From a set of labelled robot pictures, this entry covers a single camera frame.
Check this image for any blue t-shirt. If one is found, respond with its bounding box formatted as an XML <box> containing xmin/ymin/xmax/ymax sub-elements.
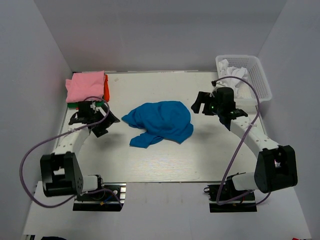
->
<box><xmin>121</xmin><ymin>101</ymin><xmax>194</xmax><ymax>149</ymax></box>

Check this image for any white t-shirt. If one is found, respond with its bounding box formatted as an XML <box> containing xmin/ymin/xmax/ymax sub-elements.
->
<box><xmin>218</xmin><ymin>59</ymin><xmax>249</xmax><ymax>98</ymax></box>

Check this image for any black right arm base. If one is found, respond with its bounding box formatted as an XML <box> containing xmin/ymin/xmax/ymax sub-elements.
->
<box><xmin>203</xmin><ymin>183</ymin><xmax>257</xmax><ymax>213</ymax></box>

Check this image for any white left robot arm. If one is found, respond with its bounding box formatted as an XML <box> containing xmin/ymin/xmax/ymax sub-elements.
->
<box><xmin>40</xmin><ymin>101</ymin><xmax>120</xmax><ymax>197</ymax></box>

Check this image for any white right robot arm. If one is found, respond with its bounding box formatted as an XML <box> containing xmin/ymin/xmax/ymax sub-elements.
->
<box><xmin>191</xmin><ymin>87</ymin><xmax>298</xmax><ymax>194</ymax></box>

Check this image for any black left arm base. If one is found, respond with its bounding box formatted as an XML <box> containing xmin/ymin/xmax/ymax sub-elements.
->
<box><xmin>72</xmin><ymin>183</ymin><xmax>127</xmax><ymax>212</ymax></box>

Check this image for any green folded t-shirt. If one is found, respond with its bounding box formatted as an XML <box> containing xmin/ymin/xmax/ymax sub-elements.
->
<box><xmin>67</xmin><ymin>100</ymin><xmax>105</xmax><ymax>110</ymax></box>

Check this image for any orange folded t-shirt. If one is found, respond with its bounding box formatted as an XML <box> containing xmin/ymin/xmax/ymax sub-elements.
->
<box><xmin>103</xmin><ymin>74</ymin><xmax>110</xmax><ymax>102</ymax></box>

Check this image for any pink folded t-shirt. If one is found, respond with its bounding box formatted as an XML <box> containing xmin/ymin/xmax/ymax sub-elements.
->
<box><xmin>65</xmin><ymin>71</ymin><xmax>105</xmax><ymax>103</ymax></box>

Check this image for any white plastic laundry basket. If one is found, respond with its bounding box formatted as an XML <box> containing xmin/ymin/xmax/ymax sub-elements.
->
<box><xmin>215</xmin><ymin>54</ymin><xmax>272</xmax><ymax>106</ymax></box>

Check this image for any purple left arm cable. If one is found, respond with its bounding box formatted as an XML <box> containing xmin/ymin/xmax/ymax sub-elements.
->
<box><xmin>19</xmin><ymin>96</ymin><xmax>124</xmax><ymax>208</ymax></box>

